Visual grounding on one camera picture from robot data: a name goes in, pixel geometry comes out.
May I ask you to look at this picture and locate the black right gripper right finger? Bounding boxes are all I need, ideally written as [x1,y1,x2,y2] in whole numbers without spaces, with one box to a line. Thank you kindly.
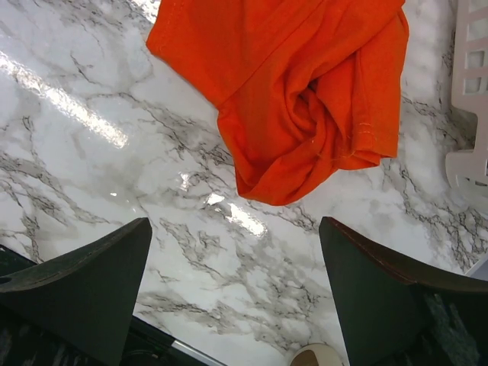
[319,217,487,365]

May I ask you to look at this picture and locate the orange t shirt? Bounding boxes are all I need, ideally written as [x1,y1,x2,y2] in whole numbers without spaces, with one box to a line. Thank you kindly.
[146,1,409,206]

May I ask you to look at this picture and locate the beige tape roll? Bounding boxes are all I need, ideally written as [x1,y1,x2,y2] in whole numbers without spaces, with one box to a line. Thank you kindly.
[290,343,342,366]

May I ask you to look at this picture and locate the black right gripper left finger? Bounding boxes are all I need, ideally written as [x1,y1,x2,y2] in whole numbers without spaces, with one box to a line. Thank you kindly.
[1,217,153,365]

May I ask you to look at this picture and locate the white plastic laundry basket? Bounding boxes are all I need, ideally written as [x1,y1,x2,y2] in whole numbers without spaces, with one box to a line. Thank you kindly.
[445,1,487,189]

